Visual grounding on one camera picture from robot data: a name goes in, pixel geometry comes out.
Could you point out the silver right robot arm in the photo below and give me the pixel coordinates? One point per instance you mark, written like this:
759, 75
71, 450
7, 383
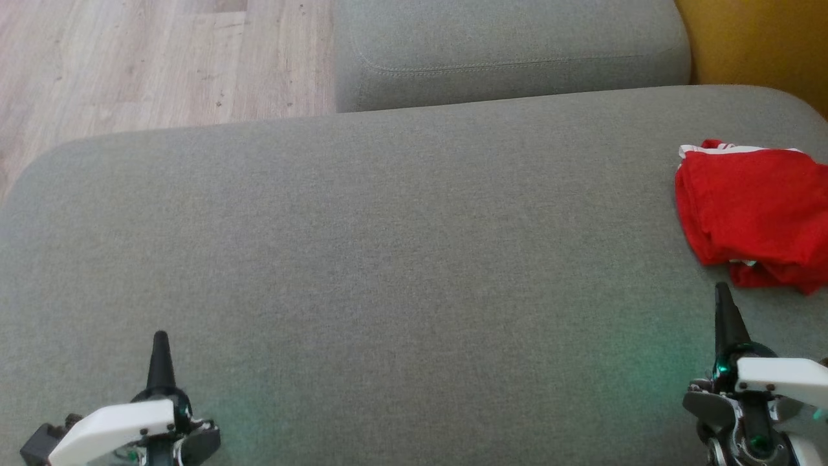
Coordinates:
711, 404

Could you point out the grey sofa cushion block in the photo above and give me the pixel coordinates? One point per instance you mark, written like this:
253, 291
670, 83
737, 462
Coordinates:
504, 45

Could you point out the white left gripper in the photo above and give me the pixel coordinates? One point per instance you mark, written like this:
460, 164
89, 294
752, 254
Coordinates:
110, 424

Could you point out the red Bulls basketball shorts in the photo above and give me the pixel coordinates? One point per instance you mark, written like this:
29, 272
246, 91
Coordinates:
744, 200

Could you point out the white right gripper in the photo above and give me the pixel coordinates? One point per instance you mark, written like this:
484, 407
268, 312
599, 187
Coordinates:
789, 378

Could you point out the grey fabric sofa seat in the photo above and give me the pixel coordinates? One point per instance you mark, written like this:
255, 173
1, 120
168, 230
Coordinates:
388, 259

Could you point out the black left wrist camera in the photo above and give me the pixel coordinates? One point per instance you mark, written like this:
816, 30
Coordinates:
39, 443

